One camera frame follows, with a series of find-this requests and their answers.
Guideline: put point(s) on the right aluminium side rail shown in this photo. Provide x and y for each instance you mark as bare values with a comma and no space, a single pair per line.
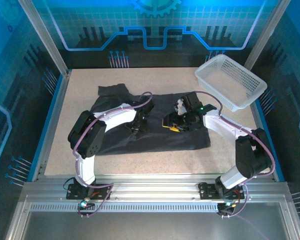
263,125

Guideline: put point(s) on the left aluminium side rail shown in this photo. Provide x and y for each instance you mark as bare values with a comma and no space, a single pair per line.
53,117

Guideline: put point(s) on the right aluminium frame post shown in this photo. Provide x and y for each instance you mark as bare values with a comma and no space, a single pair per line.
265,35

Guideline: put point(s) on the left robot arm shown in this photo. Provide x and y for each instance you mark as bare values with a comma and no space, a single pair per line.
87,135

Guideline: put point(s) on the controller board with leds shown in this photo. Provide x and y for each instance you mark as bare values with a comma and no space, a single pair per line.
86,204
227,205

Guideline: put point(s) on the left controller board with LEDs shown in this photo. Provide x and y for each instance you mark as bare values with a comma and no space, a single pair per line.
86,204

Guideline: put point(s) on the aluminium side rail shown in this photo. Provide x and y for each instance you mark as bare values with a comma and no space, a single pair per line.
263,125
53,117

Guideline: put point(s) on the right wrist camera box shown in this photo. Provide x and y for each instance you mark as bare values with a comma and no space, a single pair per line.
180,107

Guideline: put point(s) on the aluminium frame post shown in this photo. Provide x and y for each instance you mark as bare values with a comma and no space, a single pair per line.
43,37
265,35

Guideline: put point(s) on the aluminium front mounting rail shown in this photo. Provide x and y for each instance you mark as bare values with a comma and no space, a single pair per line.
155,186

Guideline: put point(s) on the dark grey t-shirt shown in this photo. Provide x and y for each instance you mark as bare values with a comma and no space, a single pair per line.
152,142

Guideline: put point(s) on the right controller board with LEDs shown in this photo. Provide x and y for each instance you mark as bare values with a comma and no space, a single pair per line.
227,205

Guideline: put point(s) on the white plastic mesh basket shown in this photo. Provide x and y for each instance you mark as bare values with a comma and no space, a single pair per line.
230,80

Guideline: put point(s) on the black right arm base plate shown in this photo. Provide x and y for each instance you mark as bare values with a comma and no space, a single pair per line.
207,191

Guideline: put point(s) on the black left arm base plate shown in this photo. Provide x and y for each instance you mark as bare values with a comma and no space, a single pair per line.
102,192

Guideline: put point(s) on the grey metal front panel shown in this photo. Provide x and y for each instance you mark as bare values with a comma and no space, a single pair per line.
150,227

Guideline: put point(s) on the left aluminium frame post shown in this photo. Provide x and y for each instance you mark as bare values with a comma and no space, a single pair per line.
43,37

